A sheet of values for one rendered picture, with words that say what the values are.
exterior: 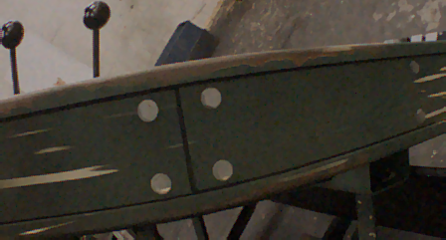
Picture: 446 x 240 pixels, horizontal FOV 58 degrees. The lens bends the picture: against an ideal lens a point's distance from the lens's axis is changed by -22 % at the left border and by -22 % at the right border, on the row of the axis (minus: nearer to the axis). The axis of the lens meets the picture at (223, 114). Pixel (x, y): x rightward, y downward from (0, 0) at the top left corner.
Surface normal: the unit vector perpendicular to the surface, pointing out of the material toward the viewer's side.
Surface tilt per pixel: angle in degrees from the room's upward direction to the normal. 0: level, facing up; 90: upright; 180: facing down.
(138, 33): 90
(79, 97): 90
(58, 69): 90
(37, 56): 90
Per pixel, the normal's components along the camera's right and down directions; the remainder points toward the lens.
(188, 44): 0.36, 0.07
